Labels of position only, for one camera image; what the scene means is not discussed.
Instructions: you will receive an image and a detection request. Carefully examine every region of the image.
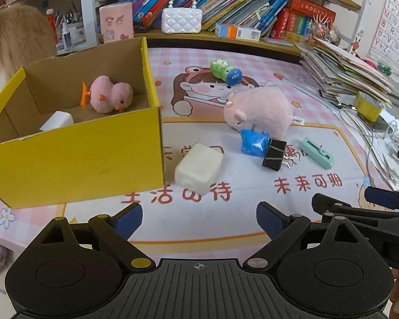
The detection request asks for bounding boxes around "row of red books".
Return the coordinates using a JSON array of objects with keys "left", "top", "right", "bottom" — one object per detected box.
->
[{"left": 273, "top": 0, "right": 337, "bottom": 40}]

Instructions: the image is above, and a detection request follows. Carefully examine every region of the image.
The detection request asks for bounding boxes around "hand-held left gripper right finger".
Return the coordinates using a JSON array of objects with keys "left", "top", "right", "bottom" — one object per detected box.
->
[{"left": 243, "top": 201, "right": 369, "bottom": 270}]

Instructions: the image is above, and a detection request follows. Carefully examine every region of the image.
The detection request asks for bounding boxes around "black binder clip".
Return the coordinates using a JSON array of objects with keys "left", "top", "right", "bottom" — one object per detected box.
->
[{"left": 261, "top": 138, "right": 301, "bottom": 172}]

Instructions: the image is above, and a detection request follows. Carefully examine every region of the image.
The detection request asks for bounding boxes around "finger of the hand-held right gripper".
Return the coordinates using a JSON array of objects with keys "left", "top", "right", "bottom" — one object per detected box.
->
[
  {"left": 364, "top": 186, "right": 399, "bottom": 211},
  {"left": 311, "top": 193, "right": 399, "bottom": 231}
]

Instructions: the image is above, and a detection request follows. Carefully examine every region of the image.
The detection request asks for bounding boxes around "wooden bookshelf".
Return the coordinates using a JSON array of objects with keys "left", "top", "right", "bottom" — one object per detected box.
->
[{"left": 0, "top": 0, "right": 364, "bottom": 64}]

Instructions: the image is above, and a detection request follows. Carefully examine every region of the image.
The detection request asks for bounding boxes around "fluffy orange and white cat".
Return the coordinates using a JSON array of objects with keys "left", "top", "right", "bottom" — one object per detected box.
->
[{"left": 0, "top": 3, "right": 58, "bottom": 107}]

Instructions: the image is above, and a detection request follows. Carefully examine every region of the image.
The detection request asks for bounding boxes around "pink pig plush toy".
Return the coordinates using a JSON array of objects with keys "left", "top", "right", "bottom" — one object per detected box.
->
[{"left": 223, "top": 87, "right": 295, "bottom": 140}]

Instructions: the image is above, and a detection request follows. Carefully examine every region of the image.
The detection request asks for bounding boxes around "pink chick plush toy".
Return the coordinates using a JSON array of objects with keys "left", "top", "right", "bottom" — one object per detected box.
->
[{"left": 80, "top": 75, "right": 134, "bottom": 114}]

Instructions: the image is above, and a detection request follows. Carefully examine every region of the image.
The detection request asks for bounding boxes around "tangle of white cables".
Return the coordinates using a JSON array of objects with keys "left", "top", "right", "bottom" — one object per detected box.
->
[{"left": 337, "top": 104, "right": 399, "bottom": 191}]

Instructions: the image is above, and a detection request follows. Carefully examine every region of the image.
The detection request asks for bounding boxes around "yellow cardboard box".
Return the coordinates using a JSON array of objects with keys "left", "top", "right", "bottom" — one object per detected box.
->
[{"left": 0, "top": 36, "right": 167, "bottom": 210}]

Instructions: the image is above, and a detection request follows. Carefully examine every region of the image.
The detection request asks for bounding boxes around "small white block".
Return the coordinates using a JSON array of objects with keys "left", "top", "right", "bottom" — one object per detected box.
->
[{"left": 39, "top": 111, "right": 74, "bottom": 132}]

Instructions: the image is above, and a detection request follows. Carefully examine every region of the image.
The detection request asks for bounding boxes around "stack of papers and booklets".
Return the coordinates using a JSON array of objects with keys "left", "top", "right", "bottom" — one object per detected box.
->
[{"left": 294, "top": 36, "right": 398, "bottom": 108}]

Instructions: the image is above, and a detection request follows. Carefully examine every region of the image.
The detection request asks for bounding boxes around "alphabet wall poster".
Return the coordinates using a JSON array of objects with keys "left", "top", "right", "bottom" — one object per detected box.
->
[{"left": 368, "top": 0, "right": 399, "bottom": 78}]

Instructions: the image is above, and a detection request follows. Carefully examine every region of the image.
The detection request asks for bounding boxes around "blue crumpled packet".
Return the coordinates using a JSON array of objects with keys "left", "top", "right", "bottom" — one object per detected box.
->
[{"left": 240, "top": 129, "right": 271, "bottom": 158}]

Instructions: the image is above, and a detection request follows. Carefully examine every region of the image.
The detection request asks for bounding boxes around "colourful hair ornament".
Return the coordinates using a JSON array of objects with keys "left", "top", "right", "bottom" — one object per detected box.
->
[{"left": 304, "top": 11, "right": 342, "bottom": 46}]

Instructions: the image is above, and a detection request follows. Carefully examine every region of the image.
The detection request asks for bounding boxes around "white soap bar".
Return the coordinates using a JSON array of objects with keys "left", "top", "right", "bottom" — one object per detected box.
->
[{"left": 174, "top": 143, "right": 225, "bottom": 196}]

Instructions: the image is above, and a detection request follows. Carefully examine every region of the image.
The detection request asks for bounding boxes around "mint green utility knife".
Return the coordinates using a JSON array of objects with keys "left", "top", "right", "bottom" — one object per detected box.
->
[{"left": 300, "top": 137, "right": 334, "bottom": 169}]

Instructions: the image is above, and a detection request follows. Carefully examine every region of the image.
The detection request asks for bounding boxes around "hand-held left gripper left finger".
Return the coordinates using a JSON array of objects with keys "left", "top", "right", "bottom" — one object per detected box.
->
[{"left": 40, "top": 203, "right": 157, "bottom": 270}]

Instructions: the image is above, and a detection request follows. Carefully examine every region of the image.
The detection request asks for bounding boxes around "pen holder with pens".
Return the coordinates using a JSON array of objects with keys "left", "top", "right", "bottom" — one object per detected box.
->
[{"left": 46, "top": 2, "right": 88, "bottom": 53}]

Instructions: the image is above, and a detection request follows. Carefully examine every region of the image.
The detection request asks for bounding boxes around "white quilted pearl handbag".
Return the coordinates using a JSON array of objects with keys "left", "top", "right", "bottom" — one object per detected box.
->
[{"left": 161, "top": 0, "right": 203, "bottom": 35}]

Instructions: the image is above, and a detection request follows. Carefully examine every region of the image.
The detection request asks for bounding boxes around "pink cartoon storage box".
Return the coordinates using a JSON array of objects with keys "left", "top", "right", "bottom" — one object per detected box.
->
[{"left": 99, "top": 2, "right": 134, "bottom": 44}]

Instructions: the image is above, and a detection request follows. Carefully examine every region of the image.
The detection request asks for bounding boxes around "green blue caterpillar toy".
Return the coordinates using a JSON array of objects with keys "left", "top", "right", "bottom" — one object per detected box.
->
[{"left": 210, "top": 58, "right": 243, "bottom": 86}]

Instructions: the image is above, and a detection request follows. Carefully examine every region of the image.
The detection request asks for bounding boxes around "white shelf post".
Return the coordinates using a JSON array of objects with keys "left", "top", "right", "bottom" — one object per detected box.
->
[{"left": 79, "top": 0, "right": 98, "bottom": 49}]

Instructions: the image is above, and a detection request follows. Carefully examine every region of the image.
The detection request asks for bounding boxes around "row of colourful books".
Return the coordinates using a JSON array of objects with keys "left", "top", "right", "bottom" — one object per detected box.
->
[{"left": 116, "top": 0, "right": 289, "bottom": 38}]

